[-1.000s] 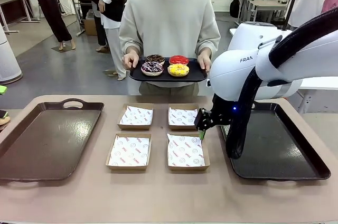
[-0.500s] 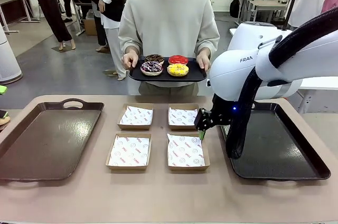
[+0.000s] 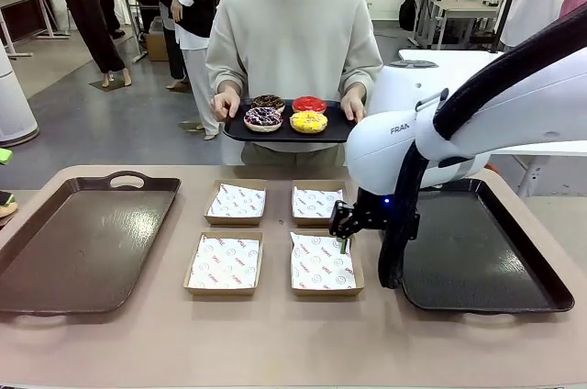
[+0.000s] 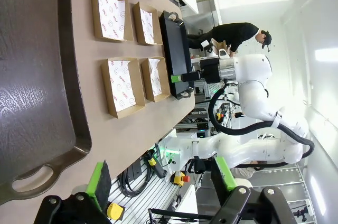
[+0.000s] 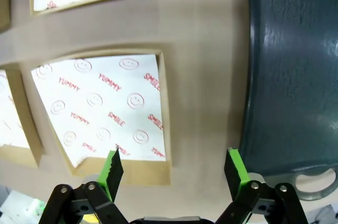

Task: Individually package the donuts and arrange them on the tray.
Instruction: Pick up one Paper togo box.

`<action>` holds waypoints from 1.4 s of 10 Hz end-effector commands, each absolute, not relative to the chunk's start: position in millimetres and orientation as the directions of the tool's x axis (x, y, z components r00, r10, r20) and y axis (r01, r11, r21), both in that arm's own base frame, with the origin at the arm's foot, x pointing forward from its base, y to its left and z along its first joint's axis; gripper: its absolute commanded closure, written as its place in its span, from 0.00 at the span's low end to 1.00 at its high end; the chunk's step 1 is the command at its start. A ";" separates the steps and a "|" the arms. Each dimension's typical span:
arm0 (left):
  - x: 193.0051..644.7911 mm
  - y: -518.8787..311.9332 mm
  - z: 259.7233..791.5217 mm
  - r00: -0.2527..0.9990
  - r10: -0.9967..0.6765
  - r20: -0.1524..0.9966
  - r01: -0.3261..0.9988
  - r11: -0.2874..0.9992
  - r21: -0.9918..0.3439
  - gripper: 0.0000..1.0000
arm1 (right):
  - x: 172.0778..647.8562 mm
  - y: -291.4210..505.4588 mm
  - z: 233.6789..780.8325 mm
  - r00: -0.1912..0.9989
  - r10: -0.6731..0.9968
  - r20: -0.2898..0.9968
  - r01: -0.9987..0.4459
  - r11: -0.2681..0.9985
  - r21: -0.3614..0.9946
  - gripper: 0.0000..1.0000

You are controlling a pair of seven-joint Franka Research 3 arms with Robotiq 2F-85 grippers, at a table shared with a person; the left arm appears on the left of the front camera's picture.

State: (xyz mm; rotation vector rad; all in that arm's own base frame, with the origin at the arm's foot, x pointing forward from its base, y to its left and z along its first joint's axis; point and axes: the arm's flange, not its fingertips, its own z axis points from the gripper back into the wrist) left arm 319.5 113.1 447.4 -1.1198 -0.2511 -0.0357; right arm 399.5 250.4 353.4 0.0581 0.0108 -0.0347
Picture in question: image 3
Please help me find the square mannequin base plate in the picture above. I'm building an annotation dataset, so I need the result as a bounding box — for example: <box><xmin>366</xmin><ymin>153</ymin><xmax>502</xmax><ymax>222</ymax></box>
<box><xmin>88</xmin><ymin>78</ymin><xmax>133</xmax><ymax>94</ymax></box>
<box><xmin>178</xmin><ymin>118</ymin><xmax>208</xmax><ymax>134</ymax></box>

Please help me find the person's right forearm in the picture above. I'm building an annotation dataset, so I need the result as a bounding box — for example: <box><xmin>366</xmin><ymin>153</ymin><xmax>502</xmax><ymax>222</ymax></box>
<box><xmin>205</xmin><ymin>47</ymin><xmax>247</xmax><ymax>97</ymax></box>

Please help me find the mannequin in black jacket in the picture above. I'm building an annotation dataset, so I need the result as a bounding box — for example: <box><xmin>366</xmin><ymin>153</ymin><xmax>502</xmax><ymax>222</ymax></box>
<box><xmin>169</xmin><ymin>0</ymin><xmax>222</xmax><ymax>141</ymax></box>

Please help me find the printed white paper liner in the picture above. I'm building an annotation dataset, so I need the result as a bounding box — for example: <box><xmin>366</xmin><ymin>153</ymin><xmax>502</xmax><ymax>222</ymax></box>
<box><xmin>293</xmin><ymin>185</ymin><xmax>348</xmax><ymax>220</ymax></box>
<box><xmin>290</xmin><ymin>231</ymin><xmax>358</xmax><ymax>292</ymax></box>
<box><xmin>187</xmin><ymin>236</ymin><xmax>261</xmax><ymax>290</ymax></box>
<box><xmin>206</xmin><ymin>183</ymin><xmax>266</xmax><ymax>219</ymax></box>

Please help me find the person's right hand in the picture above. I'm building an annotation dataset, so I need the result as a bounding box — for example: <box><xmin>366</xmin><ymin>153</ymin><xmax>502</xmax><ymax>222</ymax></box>
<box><xmin>211</xmin><ymin>91</ymin><xmax>243</xmax><ymax>123</ymax></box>

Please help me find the black handled tray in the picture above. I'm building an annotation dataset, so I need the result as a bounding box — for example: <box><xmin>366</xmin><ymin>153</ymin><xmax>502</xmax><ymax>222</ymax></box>
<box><xmin>397</xmin><ymin>177</ymin><xmax>576</xmax><ymax>316</ymax></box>

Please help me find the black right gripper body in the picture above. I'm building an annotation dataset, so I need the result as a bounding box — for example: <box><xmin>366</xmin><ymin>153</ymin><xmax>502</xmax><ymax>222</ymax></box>
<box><xmin>355</xmin><ymin>186</ymin><xmax>393</xmax><ymax>232</ymax></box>

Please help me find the kraft paper box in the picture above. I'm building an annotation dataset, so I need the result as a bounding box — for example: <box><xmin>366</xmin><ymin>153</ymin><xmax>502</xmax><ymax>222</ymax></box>
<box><xmin>288</xmin><ymin>228</ymin><xmax>366</xmax><ymax>297</ymax></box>
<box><xmin>204</xmin><ymin>179</ymin><xmax>268</xmax><ymax>228</ymax></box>
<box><xmin>291</xmin><ymin>179</ymin><xmax>354</xmax><ymax>228</ymax></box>
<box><xmin>183</xmin><ymin>230</ymin><xmax>265</xmax><ymax>299</ymax></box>

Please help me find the mannequin in black trousers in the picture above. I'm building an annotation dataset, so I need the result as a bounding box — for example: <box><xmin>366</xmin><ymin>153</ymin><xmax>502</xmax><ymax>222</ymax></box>
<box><xmin>35</xmin><ymin>0</ymin><xmax>134</xmax><ymax>87</ymax></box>

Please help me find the brown cardboard carton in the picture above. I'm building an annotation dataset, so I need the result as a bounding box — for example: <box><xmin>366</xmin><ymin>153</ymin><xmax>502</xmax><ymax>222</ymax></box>
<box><xmin>145</xmin><ymin>17</ymin><xmax>171</xmax><ymax>62</ymax></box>

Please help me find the red glazed donut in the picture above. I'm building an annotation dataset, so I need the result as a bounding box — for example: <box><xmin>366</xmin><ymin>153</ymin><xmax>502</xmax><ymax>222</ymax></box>
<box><xmin>292</xmin><ymin>94</ymin><xmax>328</xmax><ymax>115</ymax></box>

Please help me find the pink hanging garment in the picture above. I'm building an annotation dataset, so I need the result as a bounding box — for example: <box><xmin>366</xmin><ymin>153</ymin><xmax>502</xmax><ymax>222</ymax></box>
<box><xmin>559</xmin><ymin>0</ymin><xmax>587</xmax><ymax>18</ymax></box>

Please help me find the brown handled tray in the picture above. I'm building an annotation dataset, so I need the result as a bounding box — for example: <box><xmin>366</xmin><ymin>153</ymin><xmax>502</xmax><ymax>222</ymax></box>
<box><xmin>0</xmin><ymin>171</ymin><xmax>183</xmax><ymax>318</ymax></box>

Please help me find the dark donut with white drizzle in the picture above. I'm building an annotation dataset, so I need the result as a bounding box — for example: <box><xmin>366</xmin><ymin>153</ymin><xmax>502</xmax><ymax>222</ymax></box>
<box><xmin>243</xmin><ymin>106</ymin><xmax>283</xmax><ymax>134</ymax></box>

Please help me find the black cable sleeve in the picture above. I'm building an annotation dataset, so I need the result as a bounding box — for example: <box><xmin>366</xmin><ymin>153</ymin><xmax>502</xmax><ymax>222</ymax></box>
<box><xmin>378</xmin><ymin>15</ymin><xmax>587</xmax><ymax>290</ymax></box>

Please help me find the brown chocolate sprinkle donut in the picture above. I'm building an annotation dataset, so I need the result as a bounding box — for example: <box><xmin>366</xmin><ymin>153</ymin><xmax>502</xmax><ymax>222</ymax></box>
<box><xmin>250</xmin><ymin>94</ymin><xmax>286</xmax><ymax>114</ymax></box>

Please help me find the person in beige sweater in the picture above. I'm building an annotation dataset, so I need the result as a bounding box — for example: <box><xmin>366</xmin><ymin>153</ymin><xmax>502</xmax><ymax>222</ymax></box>
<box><xmin>205</xmin><ymin>0</ymin><xmax>384</xmax><ymax>168</ymax></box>

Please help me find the yellow glazed donut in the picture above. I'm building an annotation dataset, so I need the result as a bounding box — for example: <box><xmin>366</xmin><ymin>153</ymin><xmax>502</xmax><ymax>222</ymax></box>
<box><xmin>289</xmin><ymin>111</ymin><xmax>329</xmax><ymax>135</ymax></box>

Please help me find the person's left forearm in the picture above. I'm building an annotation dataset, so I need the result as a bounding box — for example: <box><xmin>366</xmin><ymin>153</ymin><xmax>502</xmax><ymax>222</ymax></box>
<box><xmin>341</xmin><ymin>49</ymin><xmax>384</xmax><ymax>96</ymax></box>

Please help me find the person's left hand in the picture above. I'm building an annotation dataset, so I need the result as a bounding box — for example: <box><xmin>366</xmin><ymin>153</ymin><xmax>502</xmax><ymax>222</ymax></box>
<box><xmin>341</xmin><ymin>88</ymin><xmax>367</xmax><ymax>124</ymax></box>

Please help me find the black backpack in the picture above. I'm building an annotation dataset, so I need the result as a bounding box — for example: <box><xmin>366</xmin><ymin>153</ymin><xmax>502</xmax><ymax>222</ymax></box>
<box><xmin>397</xmin><ymin>0</ymin><xmax>419</xmax><ymax>33</ymax></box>

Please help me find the long grey workbench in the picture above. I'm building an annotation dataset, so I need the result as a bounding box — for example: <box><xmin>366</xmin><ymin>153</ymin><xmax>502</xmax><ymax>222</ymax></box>
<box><xmin>409</xmin><ymin>0</ymin><xmax>501</xmax><ymax>51</ymax></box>

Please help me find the white cylindrical air purifier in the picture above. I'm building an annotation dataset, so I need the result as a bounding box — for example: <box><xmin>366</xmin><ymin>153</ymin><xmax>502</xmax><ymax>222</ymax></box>
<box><xmin>0</xmin><ymin>42</ymin><xmax>40</xmax><ymax>147</ymax></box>

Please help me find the mannequin in dark grey clothes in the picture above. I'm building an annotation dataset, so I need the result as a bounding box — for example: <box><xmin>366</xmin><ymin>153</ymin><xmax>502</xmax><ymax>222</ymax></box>
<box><xmin>150</xmin><ymin>0</ymin><xmax>190</xmax><ymax>91</ymax></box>

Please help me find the black stand pole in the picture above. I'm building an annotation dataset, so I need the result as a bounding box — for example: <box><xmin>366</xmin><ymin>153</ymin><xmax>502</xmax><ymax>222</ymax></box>
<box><xmin>491</xmin><ymin>0</ymin><xmax>528</xmax><ymax>54</ymax></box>

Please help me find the black serving tray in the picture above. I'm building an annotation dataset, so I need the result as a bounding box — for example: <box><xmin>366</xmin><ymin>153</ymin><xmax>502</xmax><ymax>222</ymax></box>
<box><xmin>223</xmin><ymin>97</ymin><xmax>358</xmax><ymax>143</ymax></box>

